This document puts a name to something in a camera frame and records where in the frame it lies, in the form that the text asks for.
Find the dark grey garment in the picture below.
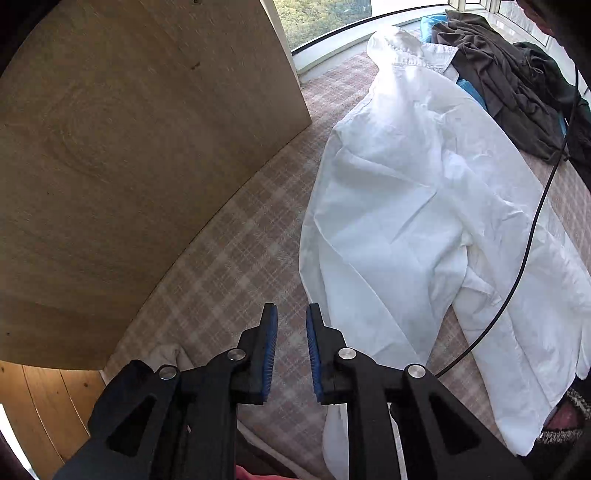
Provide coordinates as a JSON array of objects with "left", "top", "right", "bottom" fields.
[{"left": 431, "top": 11, "right": 568, "bottom": 164}]

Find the blue garment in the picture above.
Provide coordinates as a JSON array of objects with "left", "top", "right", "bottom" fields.
[{"left": 419, "top": 14, "right": 568, "bottom": 137}]

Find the white window frame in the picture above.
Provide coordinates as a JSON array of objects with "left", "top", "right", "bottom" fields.
[{"left": 272, "top": 0, "right": 555, "bottom": 75}]

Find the black cable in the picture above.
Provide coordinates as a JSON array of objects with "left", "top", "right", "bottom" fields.
[{"left": 434, "top": 65, "right": 581, "bottom": 378}]

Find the plaid bed sheet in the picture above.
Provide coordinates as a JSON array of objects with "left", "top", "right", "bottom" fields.
[{"left": 104, "top": 28, "right": 591, "bottom": 480}]

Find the white shirt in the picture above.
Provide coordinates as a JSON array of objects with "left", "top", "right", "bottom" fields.
[{"left": 299, "top": 25, "right": 591, "bottom": 469}]

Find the pine wood panel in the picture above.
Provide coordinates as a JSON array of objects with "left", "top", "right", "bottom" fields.
[{"left": 0, "top": 360, "right": 109, "bottom": 472}]

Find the light wooden board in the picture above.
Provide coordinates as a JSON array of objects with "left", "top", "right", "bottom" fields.
[{"left": 0, "top": 0, "right": 314, "bottom": 371}]

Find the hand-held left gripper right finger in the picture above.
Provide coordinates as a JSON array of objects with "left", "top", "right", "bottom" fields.
[{"left": 306, "top": 303, "right": 532, "bottom": 480}]

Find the green tree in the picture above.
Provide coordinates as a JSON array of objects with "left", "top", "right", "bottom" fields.
[{"left": 274, "top": 0, "right": 372, "bottom": 49}]

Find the person's dark tweed clothing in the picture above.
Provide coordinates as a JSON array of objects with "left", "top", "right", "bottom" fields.
[{"left": 522, "top": 385, "right": 591, "bottom": 480}]

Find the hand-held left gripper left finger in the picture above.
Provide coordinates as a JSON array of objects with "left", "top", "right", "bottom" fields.
[{"left": 53, "top": 302, "right": 280, "bottom": 480}]

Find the beige folded garment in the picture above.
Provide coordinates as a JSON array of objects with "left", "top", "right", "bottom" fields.
[{"left": 148, "top": 344, "right": 195, "bottom": 371}]

